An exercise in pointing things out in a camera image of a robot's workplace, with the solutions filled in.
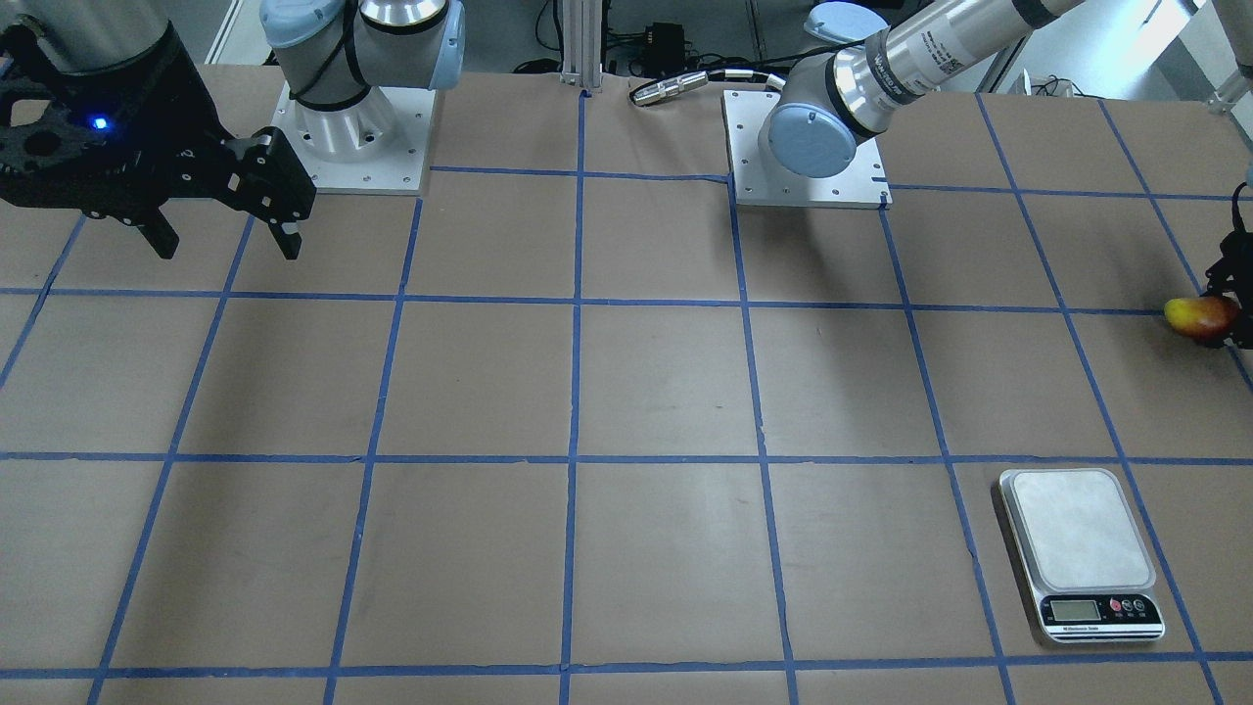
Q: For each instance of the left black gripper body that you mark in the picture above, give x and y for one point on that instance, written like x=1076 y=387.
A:
x=1228 y=275

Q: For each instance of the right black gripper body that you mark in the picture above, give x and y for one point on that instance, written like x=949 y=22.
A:
x=179 y=117

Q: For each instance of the aluminium frame post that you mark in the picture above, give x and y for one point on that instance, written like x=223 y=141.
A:
x=582 y=44

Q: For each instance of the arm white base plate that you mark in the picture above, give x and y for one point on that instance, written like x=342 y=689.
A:
x=381 y=146
x=760 y=179

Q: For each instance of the silver metal connector plug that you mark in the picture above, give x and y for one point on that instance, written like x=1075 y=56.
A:
x=667 y=88

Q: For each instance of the silver digital kitchen scale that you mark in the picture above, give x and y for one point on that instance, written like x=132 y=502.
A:
x=1081 y=553

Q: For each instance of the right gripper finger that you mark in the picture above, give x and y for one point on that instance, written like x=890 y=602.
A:
x=287 y=236
x=158 y=232

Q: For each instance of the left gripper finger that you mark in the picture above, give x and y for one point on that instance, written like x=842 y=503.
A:
x=1220 y=278
x=1239 y=333

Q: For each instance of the red yellow mango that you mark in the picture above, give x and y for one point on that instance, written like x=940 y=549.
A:
x=1204 y=318

